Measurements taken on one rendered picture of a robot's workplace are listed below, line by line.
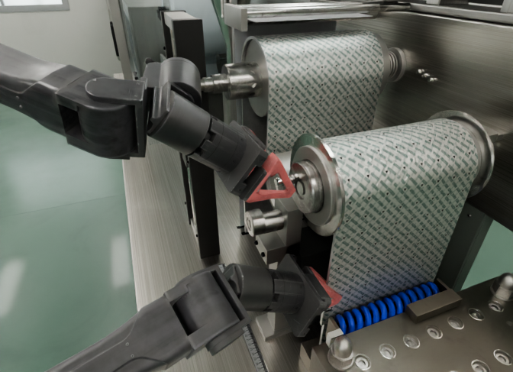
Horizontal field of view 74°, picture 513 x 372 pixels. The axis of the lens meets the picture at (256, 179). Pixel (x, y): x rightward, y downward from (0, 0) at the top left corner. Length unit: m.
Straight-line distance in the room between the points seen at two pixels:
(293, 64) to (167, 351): 0.47
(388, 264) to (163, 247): 0.56
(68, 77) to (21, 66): 0.06
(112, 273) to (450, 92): 1.95
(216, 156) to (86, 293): 1.83
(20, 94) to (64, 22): 5.50
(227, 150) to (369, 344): 0.37
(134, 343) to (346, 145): 0.34
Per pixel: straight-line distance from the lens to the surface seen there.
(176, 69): 0.44
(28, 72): 0.44
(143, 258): 0.91
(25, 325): 2.18
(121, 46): 1.33
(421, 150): 0.52
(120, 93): 0.38
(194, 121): 0.38
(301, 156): 0.50
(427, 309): 0.65
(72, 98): 0.39
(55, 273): 2.37
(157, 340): 0.38
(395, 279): 0.64
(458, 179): 0.58
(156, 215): 1.04
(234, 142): 0.41
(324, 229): 0.49
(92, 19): 5.89
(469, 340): 0.66
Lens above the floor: 1.51
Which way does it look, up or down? 32 degrees down
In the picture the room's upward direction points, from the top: straight up
